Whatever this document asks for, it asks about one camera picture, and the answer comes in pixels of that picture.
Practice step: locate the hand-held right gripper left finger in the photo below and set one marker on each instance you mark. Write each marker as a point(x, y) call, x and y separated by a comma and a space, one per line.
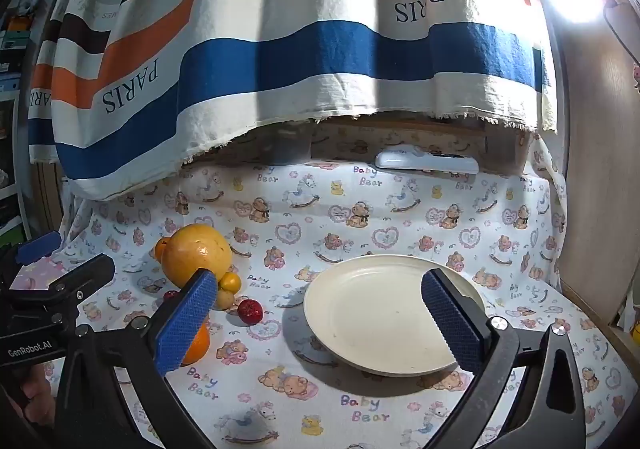
point(187, 324)

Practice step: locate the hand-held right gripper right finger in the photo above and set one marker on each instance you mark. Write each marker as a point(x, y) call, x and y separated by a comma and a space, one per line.
point(452, 324)

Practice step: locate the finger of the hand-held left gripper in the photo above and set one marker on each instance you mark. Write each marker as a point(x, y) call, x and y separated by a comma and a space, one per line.
point(40, 247)
point(85, 274)

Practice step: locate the orange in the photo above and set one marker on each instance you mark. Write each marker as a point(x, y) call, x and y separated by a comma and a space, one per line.
point(196, 349)

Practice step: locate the small pale green fruit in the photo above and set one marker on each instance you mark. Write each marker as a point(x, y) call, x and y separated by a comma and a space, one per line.
point(225, 299)

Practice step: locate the small yellow tomato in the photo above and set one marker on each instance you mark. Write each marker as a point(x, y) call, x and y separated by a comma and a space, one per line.
point(231, 282)

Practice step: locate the red textured fruit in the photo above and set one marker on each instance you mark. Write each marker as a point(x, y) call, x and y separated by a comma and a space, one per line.
point(250, 311)

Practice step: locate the large yellow apple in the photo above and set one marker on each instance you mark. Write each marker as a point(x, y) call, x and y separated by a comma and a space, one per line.
point(197, 254)

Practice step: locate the cream round plate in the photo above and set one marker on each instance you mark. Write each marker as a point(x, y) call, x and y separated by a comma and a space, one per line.
point(380, 314)

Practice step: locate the person's left hand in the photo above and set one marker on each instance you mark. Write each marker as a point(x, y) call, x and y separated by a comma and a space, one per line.
point(37, 391)

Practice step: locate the bear printed cloth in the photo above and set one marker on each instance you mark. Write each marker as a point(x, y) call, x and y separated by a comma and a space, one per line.
point(320, 229)

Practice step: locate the white remote control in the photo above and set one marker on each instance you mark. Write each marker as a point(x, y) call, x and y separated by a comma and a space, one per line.
point(425, 161)

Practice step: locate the storage shelf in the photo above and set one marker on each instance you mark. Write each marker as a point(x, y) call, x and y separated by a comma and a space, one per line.
point(12, 79)

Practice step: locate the clear plastic container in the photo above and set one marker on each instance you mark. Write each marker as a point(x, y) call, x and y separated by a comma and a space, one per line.
point(290, 146)

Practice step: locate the wooden board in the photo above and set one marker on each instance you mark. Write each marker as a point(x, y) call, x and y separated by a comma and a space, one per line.
point(600, 179)

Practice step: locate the striped blanket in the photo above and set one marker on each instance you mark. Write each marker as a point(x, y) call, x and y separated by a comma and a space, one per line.
point(310, 54)

